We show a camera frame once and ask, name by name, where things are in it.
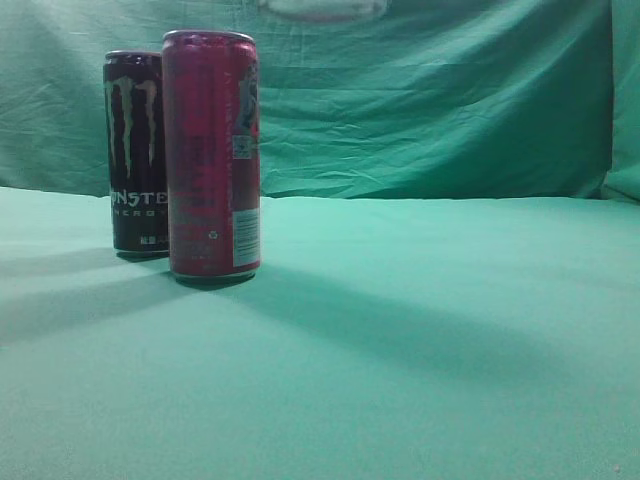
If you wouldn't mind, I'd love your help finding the black Monster energy can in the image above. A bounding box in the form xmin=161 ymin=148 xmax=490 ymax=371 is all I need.
xmin=103 ymin=50 xmax=169 ymax=258

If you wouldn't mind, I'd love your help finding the pink slim drink can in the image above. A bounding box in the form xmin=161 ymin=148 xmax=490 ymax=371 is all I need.
xmin=162 ymin=30 xmax=261 ymax=282

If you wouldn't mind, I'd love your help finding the light green drink can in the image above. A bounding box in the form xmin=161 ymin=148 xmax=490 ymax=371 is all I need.
xmin=257 ymin=0 xmax=391 ymax=23

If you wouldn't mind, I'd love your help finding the green cloth backdrop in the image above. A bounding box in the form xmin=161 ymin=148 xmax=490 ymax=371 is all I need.
xmin=1 ymin=1 xmax=614 ymax=199

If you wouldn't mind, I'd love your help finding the green table cloth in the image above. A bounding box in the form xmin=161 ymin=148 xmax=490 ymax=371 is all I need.
xmin=1 ymin=188 xmax=639 ymax=479

